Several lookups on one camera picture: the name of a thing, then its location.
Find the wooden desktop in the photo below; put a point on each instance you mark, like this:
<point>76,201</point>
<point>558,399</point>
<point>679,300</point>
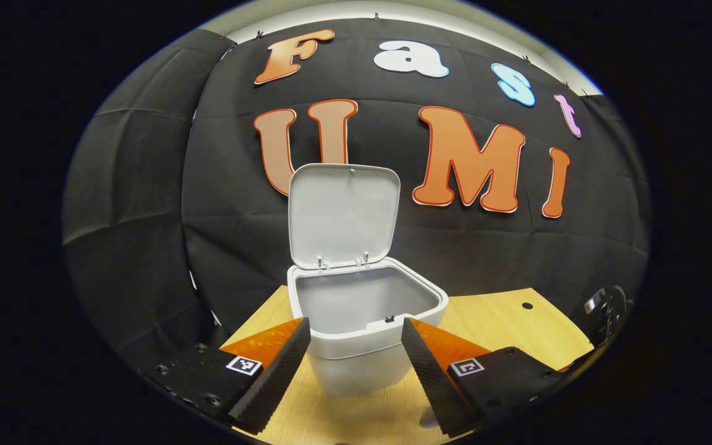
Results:
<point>504,327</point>

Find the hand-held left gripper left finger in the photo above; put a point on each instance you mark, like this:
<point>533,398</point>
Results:
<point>275,377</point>

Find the black backdrop cloth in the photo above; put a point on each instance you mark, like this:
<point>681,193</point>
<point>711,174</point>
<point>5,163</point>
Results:
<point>238,247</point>

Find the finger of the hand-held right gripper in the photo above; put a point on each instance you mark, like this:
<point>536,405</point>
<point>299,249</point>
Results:
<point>606,315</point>

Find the white desktop garbage bin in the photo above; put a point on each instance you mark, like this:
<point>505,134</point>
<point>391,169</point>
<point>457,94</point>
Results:
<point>356,364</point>

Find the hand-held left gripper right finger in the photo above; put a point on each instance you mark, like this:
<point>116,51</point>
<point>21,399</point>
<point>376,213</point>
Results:
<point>430,377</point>

